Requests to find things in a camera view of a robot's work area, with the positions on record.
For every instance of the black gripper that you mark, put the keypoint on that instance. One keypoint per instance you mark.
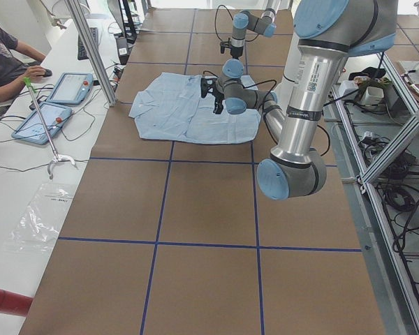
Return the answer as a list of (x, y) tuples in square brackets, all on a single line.
[(235, 51), (218, 98)]

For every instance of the light blue button-up shirt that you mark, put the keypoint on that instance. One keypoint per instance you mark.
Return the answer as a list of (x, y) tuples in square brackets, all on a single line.
[(171, 108)]

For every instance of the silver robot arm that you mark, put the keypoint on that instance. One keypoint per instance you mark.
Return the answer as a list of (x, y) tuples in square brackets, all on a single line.
[(245, 21), (327, 33)]

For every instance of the black labelled box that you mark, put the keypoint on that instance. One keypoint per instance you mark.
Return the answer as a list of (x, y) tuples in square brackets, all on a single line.
[(123, 50)]

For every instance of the upper blue teach pendant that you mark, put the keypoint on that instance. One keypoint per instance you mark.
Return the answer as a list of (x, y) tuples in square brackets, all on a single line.
[(71, 88)]

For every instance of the blue teach pendant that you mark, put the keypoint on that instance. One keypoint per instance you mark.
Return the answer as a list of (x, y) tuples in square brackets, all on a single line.
[(71, 88), (31, 129)]

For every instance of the black computer mouse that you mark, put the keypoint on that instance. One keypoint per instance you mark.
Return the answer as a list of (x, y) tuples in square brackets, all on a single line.
[(46, 73)]

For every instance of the lower blue teach pendant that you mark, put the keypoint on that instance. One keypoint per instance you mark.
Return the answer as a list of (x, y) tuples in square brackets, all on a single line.
[(31, 129)]

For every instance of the seated person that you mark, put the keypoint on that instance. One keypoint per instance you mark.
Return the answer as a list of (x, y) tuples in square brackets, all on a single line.
[(12, 70)]

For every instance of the clear plastic bag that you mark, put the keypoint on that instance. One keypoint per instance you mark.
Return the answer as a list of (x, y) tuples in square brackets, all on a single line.
[(40, 225)]

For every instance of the red cylinder bottle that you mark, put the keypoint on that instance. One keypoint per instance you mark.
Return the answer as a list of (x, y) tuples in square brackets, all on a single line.
[(14, 304)]

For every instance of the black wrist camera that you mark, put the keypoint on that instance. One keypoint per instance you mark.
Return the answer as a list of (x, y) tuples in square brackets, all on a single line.
[(207, 86), (224, 45)]

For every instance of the aluminium frame rail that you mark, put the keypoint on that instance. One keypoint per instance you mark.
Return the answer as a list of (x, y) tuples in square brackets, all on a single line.
[(377, 150)]

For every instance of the aluminium frame post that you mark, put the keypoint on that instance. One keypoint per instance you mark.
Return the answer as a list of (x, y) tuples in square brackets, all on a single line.
[(80, 21)]

